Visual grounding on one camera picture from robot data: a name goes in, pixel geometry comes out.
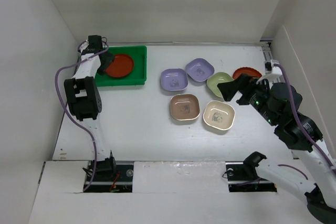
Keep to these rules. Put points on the red scalloped round plate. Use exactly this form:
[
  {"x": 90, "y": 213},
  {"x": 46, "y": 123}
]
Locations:
[{"x": 246, "y": 70}]

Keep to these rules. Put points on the green plastic bin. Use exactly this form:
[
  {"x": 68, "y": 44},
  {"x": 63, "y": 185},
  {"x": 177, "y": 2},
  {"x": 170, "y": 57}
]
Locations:
[{"x": 138, "y": 74}]

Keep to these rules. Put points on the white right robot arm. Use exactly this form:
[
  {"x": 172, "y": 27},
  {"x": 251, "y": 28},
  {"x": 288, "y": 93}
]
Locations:
[{"x": 278, "y": 105}]

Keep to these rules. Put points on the cream square panda dish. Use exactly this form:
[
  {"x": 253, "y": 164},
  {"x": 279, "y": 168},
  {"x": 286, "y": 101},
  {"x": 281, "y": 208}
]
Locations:
[{"x": 219, "y": 115}]

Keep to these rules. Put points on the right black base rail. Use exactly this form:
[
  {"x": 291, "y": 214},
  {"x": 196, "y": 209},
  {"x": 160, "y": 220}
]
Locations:
[{"x": 241, "y": 181}]

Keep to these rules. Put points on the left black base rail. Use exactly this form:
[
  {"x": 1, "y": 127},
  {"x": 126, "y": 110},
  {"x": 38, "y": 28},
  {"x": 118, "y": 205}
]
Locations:
[{"x": 119, "y": 182}]

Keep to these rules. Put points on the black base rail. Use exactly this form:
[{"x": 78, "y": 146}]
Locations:
[
  {"x": 119, "y": 182},
  {"x": 241, "y": 181}
]

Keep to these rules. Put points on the purple square panda dish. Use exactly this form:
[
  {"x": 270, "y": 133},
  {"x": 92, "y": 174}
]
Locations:
[
  {"x": 174, "y": 79},
  {"x": 199, "y": 69}
]

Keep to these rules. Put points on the green square panda dish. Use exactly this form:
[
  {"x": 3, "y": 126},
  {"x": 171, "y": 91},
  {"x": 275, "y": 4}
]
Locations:
[{"x": 215, "y": 79}]

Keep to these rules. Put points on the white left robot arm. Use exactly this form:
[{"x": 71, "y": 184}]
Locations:
[{"x": 85, "y": 104}]

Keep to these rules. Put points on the aluminium side rail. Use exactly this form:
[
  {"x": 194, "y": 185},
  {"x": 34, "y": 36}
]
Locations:
[{"x": 266, "y": 49}]

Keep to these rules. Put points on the brown square panda dish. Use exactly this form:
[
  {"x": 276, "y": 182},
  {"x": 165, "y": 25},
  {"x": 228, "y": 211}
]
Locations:
[{"x": 184, "y": 108}]

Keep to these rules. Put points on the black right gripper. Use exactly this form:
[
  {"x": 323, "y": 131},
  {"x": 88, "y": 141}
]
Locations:
[{"x": 242, "y": 83}]

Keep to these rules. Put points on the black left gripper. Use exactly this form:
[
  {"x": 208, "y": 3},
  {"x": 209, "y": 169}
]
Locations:
[{"x": 109, "y": 59}]

